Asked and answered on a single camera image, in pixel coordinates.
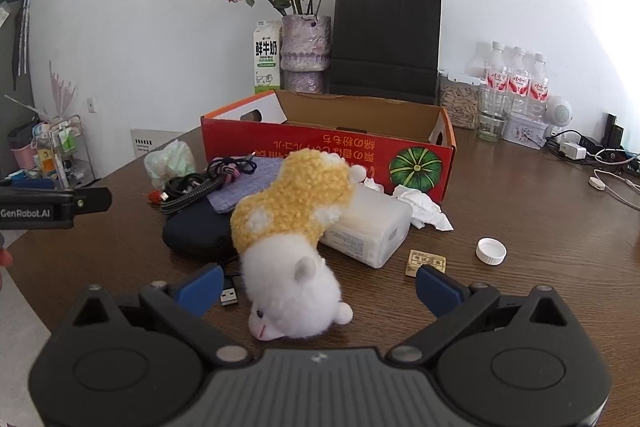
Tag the white patterned tin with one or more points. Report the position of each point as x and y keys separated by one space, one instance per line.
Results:
x=524 y=131

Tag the pale green plastic bag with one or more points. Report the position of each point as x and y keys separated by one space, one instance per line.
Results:
x=175 y=160

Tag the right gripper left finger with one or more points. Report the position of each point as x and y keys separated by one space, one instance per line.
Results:
x=179 y=308

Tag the seed filled clear container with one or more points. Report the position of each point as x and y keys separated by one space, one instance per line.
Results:
x=459 y=95

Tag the white round speaker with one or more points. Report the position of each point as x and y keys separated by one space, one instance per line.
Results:
x=558 y=112

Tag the red fabric rose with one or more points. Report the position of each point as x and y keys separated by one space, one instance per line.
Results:
x=155 y=198

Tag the purple textured vase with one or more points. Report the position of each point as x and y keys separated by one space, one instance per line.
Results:
x=305 y=52

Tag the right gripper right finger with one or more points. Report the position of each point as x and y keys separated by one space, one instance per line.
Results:
x=459 y=311

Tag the black usb plug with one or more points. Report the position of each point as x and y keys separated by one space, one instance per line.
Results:
x=229 y=295

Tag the wire storage rack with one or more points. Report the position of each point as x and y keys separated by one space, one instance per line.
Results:
x=57 y=151

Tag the water bottle pack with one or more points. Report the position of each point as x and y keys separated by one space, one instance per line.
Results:
x=504 y=68

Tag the black paper shopping bag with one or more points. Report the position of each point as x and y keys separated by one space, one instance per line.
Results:
x=386 y=49

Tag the yellow white plush toy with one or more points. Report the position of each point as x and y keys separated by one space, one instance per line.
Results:
x=293 y=293

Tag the green white milk carton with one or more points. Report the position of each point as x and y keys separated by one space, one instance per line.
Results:
x=267 y=41

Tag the crumpled white tissue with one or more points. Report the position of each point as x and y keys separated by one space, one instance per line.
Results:
x=424 y=210

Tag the white wall panel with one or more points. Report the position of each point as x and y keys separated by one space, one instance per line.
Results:
x=146 y=140

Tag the purple woven pouch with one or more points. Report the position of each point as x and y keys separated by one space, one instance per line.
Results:
x=225 y=199

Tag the clear glass cup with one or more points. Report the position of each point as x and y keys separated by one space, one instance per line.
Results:
x=493 y=109

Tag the white bottle cap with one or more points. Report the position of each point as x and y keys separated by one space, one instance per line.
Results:
x=490 y=251

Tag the white wet wipes pack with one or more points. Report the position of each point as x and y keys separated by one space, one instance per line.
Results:
x=371 y=229

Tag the person left hand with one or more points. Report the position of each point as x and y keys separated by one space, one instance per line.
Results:
x=6 y=259

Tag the white charger with cables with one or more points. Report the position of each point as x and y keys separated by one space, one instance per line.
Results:
x=606 y=163

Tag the black power strip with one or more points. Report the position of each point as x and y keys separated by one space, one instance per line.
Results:
x=612 y=134

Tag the dark navy zip case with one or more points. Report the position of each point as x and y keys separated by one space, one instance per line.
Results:
x=200 y=234

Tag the red cardboard box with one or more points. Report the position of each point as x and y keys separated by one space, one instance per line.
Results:
x=398 y=142

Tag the small gold packet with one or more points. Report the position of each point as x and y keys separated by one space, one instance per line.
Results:
x=418 y=258

